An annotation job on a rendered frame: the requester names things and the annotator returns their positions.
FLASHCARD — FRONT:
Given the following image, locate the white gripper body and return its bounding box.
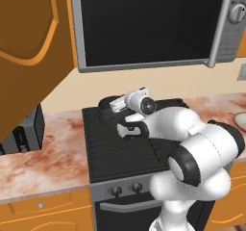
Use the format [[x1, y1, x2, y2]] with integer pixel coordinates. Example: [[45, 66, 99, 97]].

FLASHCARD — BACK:
[[109, 95, 127, 114]]

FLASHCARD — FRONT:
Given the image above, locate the black pot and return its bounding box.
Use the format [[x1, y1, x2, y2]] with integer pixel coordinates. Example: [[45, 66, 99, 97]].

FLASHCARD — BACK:
[[97, 94, 130, 124]]

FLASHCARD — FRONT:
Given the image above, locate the brown cabinet door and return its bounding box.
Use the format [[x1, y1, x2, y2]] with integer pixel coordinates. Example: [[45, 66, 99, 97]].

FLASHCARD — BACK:
[[0, 0, 79, 144]]

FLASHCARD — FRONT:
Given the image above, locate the black hob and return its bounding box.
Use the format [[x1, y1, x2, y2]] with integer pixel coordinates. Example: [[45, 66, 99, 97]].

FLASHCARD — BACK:
[[81, 97, 190, 185]]

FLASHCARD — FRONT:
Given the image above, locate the silver microwave oven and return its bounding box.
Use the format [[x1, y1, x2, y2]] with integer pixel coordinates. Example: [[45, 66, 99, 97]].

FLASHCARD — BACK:
[[69, 0, 246, 74]]

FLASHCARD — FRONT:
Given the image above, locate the black oven knob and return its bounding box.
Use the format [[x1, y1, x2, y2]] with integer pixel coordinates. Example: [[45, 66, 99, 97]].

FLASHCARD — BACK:
[[109, 185, 123, 197], [130, 181, 144, 193]]

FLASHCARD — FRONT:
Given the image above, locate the dark grey toaster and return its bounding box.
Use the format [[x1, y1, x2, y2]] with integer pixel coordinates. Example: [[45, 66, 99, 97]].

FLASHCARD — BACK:
[[0, 103, 46, 156]]

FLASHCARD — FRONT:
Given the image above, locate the orange drawer front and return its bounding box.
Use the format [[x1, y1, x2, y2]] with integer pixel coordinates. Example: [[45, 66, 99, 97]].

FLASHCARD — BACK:
[[0, 188, 92, 218]]

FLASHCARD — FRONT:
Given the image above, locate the grey oven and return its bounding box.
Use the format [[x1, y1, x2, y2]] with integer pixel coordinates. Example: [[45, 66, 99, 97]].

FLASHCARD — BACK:
[[89, 170, 216, 231]]

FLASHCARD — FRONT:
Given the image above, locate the orange base cupboard door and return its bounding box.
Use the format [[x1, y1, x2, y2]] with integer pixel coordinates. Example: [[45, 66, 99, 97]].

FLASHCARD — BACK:
[[0, 205, 96, 231]]

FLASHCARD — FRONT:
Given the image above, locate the silver microwave dial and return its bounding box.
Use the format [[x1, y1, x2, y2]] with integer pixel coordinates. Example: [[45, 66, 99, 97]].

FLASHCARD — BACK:
[[228, 3, 246, 25]]

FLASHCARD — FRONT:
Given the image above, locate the orange base cupboard run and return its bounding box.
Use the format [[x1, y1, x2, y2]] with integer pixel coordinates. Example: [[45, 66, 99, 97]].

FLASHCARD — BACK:
[[203, 160, 246, 231]]

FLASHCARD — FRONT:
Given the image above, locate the orange wall cabinet frame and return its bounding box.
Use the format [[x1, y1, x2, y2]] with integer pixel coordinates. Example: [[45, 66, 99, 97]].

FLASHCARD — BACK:
[[64, 0, 79, 69]]

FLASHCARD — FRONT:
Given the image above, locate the grey oven door handle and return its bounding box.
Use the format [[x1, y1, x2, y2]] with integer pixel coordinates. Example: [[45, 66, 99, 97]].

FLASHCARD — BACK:
[[99, 199, 165, 214]]

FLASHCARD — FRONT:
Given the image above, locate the grey wall outlet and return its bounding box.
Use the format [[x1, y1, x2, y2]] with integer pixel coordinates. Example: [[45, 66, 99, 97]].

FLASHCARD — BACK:
[[236, 64, 246, 82]]

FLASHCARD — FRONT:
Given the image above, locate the silver microwave door handle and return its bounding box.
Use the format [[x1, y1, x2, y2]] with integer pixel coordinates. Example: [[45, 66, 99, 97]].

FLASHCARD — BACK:
[[207, 0, 236, 69]]

